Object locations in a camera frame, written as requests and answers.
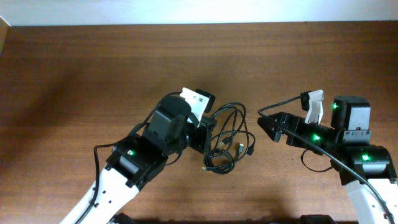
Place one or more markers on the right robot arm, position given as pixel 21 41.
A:
pixel 366 171

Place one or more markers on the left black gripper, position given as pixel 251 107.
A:
pixel 204 129

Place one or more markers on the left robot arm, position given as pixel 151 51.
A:
pixel 176 123

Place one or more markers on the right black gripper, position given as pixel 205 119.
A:
pixel 292 130

